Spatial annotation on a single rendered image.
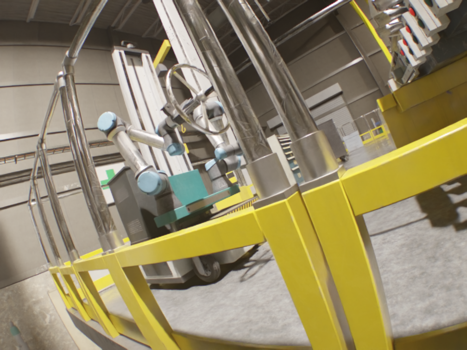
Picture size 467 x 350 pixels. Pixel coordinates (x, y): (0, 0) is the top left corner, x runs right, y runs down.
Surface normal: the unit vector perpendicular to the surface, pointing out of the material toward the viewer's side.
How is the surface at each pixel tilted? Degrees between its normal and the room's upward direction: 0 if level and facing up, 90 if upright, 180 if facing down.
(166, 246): 90
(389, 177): 90
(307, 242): 90
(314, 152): 90
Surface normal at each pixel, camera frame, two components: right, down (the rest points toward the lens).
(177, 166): 0.73, -0.35
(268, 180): -0.23, 0.04
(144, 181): 0.09, 0.04
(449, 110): -0.55, 0.19
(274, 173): 0.24, -0.16
